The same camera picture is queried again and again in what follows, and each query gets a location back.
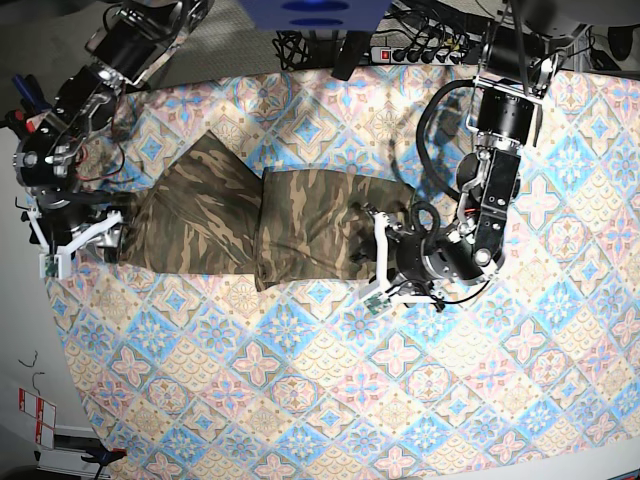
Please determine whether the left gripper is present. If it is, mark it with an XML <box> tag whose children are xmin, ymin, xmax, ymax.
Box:
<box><xmin>349</xmin><ymin>202</ymin><xmax>480</xmax><ymax>286</ymax></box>

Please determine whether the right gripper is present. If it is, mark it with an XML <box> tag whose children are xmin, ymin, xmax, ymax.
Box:
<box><xmin>36</xmin><ymin>192</ymin><xmax>125</xmax><ymax>264</ymax></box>

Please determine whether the camouflage T-shirt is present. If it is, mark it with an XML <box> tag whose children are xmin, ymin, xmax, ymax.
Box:
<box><xmin>120</xmin><ymin>133</ymin><xmax>414</xmax><ymax>291</ymax></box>

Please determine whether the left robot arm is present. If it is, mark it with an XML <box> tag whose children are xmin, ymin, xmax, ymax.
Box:
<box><xmin>367</xmin><ymin>1</ymin><xmax>586</xmax><ymax>295</ymax></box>

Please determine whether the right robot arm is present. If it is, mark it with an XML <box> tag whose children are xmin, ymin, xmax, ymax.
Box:
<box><xmin>13</xmin><ymin>1</ymin><xmax>213</xmax><ymax>278</ymax></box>

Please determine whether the patterned tile tablecloth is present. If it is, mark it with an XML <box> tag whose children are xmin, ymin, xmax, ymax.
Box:
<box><xmin>46</xmin><ymin>72</ymin><xmax>639</xmax><ymax>479</ymax></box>

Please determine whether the red black table clamp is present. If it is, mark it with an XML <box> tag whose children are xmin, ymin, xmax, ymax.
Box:
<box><xmin>1</xmin><ymin>109</ymin><xmax>36</xmax><ymax>140</ymax></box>

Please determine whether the red white paper label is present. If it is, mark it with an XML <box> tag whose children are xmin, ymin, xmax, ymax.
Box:
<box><xmin>19</xmin><ymin>388</ymin><xmax>56</xmax><ymax>450</ymax></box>

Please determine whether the white power strip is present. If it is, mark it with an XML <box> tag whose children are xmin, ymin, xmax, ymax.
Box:
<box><xmin>369</xmin><ymin>46</ymin><xmax>463</xmax><ymax>66</ymax></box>

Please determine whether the orange blue bottom clamp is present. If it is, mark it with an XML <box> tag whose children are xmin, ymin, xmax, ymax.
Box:
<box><xmin>81</xmin><ymin>447</ymin><xmax>127</xmax><ymax>466</ymax></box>

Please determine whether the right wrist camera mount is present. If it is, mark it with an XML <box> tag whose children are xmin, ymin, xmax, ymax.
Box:
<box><xmin>21</xmin><ymin>205</ymin><xmax>125</xmax><ymax>279</ymax></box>

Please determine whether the black center post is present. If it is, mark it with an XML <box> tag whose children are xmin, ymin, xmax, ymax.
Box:
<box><xmin>331</xmin><ymin>31</ymin><xmax>372</xmax><ymax>81</ymax></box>

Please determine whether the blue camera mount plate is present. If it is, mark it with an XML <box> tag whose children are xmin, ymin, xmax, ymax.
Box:
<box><xmin>239</xmin><ymin>0</ymin><xmax>392</xmax><ymax>31</ymax></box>

